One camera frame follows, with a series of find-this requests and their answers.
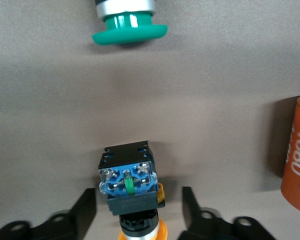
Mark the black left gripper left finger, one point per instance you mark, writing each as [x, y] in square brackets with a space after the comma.
[72, 220]

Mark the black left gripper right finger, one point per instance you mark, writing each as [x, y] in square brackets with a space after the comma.
[202, 225]

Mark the yellow mushroom push button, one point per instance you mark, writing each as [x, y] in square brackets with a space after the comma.
[127, 180]

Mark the orange cylinder with white print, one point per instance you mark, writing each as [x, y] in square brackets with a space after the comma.
[297, 155]

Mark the green mushroom push button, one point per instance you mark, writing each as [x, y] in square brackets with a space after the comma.
[130, 25]

